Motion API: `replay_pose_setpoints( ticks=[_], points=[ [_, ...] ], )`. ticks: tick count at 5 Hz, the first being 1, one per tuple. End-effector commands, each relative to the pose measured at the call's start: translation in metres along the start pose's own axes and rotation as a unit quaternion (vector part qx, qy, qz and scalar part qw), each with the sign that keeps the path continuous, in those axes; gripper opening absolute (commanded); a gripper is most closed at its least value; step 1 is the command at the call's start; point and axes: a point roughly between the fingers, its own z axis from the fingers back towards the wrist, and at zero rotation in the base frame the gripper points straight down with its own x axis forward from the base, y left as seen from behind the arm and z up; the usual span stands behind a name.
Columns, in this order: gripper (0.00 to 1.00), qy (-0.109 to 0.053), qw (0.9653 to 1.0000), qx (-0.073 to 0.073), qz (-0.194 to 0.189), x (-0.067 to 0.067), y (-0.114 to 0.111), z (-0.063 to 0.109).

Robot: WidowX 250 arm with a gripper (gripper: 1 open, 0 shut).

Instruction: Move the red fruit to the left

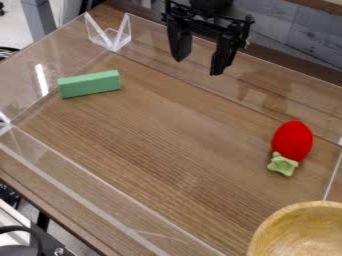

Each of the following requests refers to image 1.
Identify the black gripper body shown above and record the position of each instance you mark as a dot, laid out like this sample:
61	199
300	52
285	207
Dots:
208	17

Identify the clear acrylic tray enclosure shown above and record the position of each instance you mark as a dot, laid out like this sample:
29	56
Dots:
154	170

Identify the wooden bowl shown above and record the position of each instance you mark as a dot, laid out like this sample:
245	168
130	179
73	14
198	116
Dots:
304	229

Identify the green rectangular block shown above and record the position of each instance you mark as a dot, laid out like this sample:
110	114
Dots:
89	84

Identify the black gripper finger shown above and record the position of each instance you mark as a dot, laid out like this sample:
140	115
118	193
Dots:
180	39
225	54

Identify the red plush strawberry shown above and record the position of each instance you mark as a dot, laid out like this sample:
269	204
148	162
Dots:
292	144

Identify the black table leg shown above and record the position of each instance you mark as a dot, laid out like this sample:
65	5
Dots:
43	221

